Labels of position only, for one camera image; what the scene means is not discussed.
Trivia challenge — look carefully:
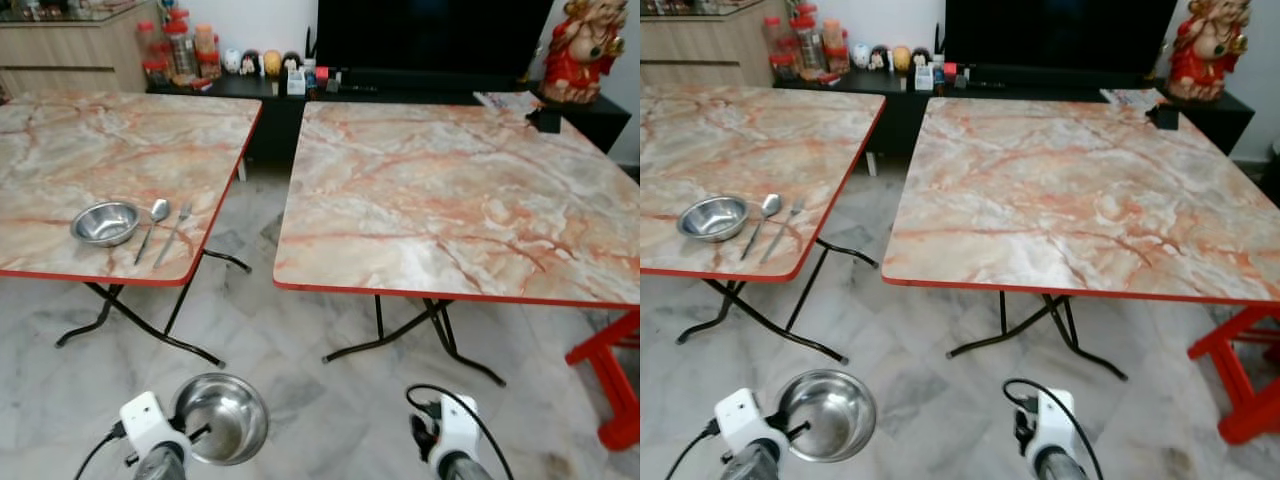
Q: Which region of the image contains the large steel bowl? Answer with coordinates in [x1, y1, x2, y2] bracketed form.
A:
[172, 373, 270, 467]
[777, 369, 878, 463]

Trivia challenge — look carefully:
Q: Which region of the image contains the red plastic stool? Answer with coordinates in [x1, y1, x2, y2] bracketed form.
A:
[564, 307, 641, 452]
[1187, 304, 1280, 447]

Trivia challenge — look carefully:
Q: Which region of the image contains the steel fork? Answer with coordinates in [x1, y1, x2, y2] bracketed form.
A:
[760, 198, 806, 265]
[153, 203, 194, 269]

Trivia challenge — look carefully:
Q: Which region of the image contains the steel spoon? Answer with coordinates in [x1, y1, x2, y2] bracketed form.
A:
[741, 193, 783, 262]
[134, 198, 172, 266]

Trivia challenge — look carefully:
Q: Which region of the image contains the small steel bowl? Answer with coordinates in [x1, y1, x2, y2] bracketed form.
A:
[677, 195, 750, 243]
[70, 200, 142, 248]

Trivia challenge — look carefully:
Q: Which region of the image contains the marble top folding table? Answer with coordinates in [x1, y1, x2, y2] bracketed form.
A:
[0, 92, 264, 369]
[640, 85, 888, 366]
[273, 100, 641, 388]
[880, 96, 1280, 382]

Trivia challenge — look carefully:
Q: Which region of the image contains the printed magazine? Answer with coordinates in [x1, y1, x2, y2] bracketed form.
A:
[474, 90, 542, 114]
[1099, 87, 1167, 112]

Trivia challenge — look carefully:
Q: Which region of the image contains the orange plastic jar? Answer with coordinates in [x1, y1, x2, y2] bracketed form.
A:
[822, 17, 850, 77]
[195, 22, 222, 82]

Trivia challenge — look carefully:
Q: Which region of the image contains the red lid plastic jar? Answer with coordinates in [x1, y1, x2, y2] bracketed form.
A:
[137, 20, 171, 87]
[762, 14, 798, 82]

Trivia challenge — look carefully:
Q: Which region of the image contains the tall red lid jar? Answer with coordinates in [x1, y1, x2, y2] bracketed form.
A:
[167, 19, 199, 82]
[794, 14, 827, 79]

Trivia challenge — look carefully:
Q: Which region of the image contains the light wooden cabinet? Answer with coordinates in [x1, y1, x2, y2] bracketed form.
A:
[640, 0, 772, 90]
[0, 0, 157, 97]

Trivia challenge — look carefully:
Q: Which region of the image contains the black flat television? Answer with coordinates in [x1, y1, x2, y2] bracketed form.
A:
[942, 0, 1180, 74]
[314, 0, 557, 77]

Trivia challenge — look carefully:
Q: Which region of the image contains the red and gold statue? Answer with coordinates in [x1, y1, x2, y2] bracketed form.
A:
[1164, 0, 1254, 104]
[539, 0, 630, 107]

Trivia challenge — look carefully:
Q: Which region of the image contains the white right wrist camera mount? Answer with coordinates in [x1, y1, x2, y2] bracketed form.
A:
[1034, 387, 1080, 467]
[429, 393, 482, 472]

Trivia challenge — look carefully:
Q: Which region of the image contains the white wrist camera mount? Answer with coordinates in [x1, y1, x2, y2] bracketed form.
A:
[1034, 387, 1080, 467]
[429, 393, 482, 472]
[714, 387, 787, 459]
[119, 391, 192, 463]

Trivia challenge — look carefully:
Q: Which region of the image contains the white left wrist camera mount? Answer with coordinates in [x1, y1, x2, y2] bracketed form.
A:
[714, 387, 787, 459]
[119, 391, 192, 463]

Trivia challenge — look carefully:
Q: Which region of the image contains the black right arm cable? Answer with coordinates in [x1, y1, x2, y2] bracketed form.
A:
[1002, 377, 1107, 480]
[404, 383, 517, 480]

